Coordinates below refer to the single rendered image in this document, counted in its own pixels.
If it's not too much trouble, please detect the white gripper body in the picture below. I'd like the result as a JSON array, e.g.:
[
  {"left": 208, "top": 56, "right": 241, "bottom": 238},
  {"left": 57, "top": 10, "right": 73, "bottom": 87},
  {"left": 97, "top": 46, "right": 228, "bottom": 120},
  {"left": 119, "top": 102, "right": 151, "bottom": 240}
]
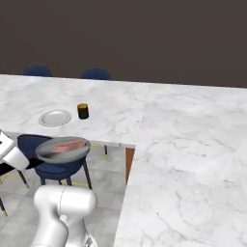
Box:
[{"left": 0, "top": 142, "right": 31, "bottom": 172}]

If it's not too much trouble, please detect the black gold-tipped chair leg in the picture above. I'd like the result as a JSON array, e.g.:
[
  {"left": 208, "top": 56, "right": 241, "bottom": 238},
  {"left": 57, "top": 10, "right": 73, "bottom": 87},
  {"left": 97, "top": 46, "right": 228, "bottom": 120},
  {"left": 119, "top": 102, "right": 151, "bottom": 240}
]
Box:
[{"left": 0, "top": 197, "right": 9, "bottom": 217}]

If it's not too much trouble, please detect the grey pan with black handle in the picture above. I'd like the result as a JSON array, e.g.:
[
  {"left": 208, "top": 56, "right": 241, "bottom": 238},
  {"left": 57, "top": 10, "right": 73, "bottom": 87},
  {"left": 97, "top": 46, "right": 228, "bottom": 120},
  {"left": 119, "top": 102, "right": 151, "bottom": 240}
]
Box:
[{"left": 0, "top": 136, "right": 92, "bottom": 178}]

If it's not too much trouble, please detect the pink steak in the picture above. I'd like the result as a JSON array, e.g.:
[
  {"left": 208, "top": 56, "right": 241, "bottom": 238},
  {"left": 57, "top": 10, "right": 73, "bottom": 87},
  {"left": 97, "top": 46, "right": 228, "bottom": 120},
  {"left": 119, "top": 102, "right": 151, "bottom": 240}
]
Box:
[{"left": 51, "top": 139, "right": 87, "bottom": 154}]

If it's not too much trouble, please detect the white round plate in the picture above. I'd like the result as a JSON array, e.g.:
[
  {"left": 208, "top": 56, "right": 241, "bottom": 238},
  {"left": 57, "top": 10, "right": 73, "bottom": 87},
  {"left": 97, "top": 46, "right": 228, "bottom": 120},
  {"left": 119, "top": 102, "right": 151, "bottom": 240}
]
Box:
[{"left": 38, "top": 109, "right": 73, "bottom": 128}]

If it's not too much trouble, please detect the black cup with gold rim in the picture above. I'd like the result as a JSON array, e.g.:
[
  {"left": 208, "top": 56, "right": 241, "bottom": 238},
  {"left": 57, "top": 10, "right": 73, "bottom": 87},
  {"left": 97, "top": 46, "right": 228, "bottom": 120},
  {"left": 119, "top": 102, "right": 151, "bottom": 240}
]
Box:
[{"left": 76, "top": 102, "right": 91, "bottom": 121}]

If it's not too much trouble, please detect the blue chair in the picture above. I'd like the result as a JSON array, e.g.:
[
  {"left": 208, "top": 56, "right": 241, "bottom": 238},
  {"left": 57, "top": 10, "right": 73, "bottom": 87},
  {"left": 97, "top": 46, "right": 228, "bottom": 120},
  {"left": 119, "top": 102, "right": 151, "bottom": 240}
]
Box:
[
  {"left": 22, "top": 64, "right": 54, "bottom": 78},
  {"left": 16, "top": 134, "right": 110, "bottom": 191},
  {"left": 79, "top": 68, "right": 113, "bottom": 81}
]

